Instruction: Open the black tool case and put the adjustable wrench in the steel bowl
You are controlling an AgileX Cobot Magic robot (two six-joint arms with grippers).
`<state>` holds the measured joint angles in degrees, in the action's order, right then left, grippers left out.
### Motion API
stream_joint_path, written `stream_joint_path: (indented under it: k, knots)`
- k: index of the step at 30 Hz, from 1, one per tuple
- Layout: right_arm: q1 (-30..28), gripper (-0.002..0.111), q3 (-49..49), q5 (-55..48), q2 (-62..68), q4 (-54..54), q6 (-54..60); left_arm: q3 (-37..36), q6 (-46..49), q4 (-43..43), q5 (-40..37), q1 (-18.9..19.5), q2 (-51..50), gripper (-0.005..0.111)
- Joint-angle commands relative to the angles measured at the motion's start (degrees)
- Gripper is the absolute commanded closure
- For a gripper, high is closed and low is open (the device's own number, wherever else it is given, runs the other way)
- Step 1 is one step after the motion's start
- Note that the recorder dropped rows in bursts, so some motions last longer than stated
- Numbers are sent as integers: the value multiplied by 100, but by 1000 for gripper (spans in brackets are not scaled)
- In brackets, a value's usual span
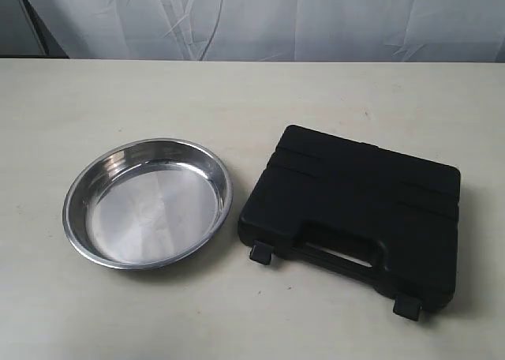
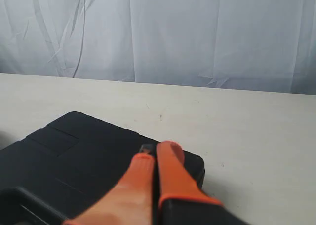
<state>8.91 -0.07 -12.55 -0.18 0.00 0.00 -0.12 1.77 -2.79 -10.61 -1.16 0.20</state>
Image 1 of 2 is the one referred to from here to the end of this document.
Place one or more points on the grey wrinkled backdrop cloth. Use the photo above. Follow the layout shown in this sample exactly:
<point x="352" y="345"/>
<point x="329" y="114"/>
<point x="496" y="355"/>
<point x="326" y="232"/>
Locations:
<point x="278" y="30"/>

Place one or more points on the round stainless steel tray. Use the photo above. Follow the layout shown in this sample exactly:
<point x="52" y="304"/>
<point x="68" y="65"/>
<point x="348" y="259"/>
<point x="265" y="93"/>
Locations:
<point x="147" y="204"/>

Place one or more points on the black plastic tool case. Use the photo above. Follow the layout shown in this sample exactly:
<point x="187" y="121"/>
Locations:
<point x="381" y="217"/>

